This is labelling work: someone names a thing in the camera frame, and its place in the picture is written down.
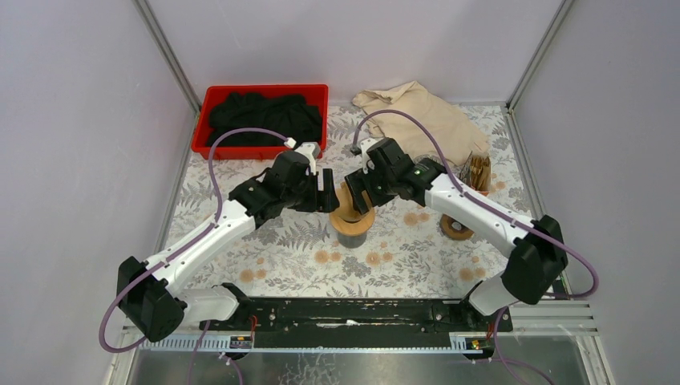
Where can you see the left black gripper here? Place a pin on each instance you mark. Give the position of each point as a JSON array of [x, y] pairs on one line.
[[324, 188]]

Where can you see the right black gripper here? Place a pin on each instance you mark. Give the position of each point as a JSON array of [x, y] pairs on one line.
[[358, 181]]

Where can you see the light wooden ring holder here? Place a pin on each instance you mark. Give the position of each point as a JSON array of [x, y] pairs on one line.
[[346, 219]]

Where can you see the glass coffee carafe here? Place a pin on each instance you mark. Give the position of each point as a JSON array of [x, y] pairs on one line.
[[351, 240]]

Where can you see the dark wooden ring holder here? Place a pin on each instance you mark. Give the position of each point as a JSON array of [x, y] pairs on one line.
[[454, 229]]

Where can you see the orange coffee filter box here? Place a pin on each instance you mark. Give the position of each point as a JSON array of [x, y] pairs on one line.
[[477, 173]]

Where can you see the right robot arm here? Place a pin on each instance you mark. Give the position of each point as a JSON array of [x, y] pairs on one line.
[[534, 262]]

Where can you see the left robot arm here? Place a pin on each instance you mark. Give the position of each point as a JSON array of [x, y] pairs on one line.
[[152, 293]]

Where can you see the black cloth in bin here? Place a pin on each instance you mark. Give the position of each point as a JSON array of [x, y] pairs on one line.
[[288, 115]]

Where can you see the floral patterned table mat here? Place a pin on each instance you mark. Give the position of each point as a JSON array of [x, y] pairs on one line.
[[405, 255]]

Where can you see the beige cloth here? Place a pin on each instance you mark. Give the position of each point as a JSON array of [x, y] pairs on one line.
[[457, 136]]

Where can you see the red plastic bin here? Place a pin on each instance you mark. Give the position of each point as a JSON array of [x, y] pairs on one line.
[[315, 94]]

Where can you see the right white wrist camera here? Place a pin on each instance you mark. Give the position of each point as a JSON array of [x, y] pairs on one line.
[[361, 149]]

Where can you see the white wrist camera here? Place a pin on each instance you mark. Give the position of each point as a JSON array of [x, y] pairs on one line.
[[310, 150], [361, 149]]

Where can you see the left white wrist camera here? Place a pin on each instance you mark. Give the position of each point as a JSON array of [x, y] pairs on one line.
[[310, 150]]

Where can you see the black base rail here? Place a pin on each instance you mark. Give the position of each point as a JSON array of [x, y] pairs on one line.
[[294, 323]]

